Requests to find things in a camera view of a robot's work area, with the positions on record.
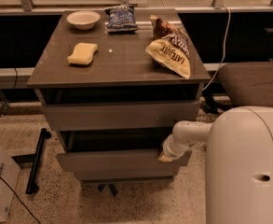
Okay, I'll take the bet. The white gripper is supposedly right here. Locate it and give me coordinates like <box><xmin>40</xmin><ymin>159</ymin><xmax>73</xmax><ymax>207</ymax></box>
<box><xmin>157</xmin><ymin>134</ymin><xmax>190</xmax><ymax>162</ymax></box>

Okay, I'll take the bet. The grey drawer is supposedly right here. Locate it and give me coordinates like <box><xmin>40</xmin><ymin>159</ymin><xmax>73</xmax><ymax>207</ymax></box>
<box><xmin>43</xmin><ymin>101</ymin><xmax>200</xmax><ymax>131</ymax></box>
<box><xmin>74</xmin><ymin>171</ymin><xmax>177</xmax><ymax>181</ymax></box>
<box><xmin>57</xmin><ymin>128</ymin><xmax>191</xmax><ymax>175</ymax></box>

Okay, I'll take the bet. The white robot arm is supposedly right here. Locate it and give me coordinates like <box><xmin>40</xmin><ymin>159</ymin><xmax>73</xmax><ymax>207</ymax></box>
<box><xmin>158</xmin><ymin>106</ymin><xmax>273</xmax><ymax>224</ymax></box>

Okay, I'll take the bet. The grey top drawer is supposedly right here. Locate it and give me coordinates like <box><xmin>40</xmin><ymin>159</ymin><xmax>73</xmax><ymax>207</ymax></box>
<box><xmin>43</xmin><ymin>101</ymin><xmax>200</xmax><ymax>131</ymax></box>

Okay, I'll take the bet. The grey bottom drawer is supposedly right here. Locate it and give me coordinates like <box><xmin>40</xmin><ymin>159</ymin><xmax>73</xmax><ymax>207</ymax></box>
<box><xmin>74</xmin><ymin>171</ymin><xmax>177</xmax><ymax>181</ymax></box>

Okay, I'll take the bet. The grey drawer cabinet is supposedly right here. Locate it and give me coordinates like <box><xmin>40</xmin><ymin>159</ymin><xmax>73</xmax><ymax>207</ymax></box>
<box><xmin>27</xmin><ymin>8</ymin><xmax>212</xmax><ymax>186</ymax></box>

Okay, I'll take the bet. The yellow brown chip bag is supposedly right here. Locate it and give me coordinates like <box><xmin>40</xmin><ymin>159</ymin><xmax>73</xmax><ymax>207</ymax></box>
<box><xmin>145</xmin><ymin>15</ymin><xmax>191</xmax><ymax>79</ymax></box>

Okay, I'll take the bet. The grey office chair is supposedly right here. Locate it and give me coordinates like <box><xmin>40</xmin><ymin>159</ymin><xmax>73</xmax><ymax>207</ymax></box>
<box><xmin>202</xmin><ymin>62</ymin><xmax>273</xmax><ymax>115</ymax></box>

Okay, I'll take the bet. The yellow sponge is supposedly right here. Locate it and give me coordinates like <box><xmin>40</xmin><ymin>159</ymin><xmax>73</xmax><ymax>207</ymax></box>
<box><xmin>67</xmin><ymin>43</ymin><xmax>98</xmax><ymax>65</ymax></box>

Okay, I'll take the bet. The black metal bar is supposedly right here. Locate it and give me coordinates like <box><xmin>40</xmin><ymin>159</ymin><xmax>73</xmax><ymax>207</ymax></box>
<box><xmin>25</xmin><ymin>128</ymin><xmax>51</xmax><ymax>194</ymax></box>

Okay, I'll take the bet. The blue chip bag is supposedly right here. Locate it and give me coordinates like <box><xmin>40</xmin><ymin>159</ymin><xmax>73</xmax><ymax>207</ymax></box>
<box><xmin>105</xmin><ymin>6</ymin><xmax>138</xmax><ymax>33</ymax></box>

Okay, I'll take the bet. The white bowl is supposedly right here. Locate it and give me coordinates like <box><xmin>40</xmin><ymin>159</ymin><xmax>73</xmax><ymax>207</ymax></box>
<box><xmin>67</xmin><ymin>10</ymin><xmax>101</xmax><ymax>30</ymax></box>

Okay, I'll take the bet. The white cable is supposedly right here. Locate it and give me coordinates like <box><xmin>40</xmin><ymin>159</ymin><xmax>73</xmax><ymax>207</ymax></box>
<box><xmin>201</xmin><ymin>6</ymin><xmax>232</xmax><ymax>92</ymax></box>

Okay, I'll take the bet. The black cable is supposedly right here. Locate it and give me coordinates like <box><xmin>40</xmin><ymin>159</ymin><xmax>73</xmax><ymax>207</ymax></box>
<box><xmin>0</xmin><ymin>152</ymin><xmax>42</xmax><ymax>224</ymax></box>

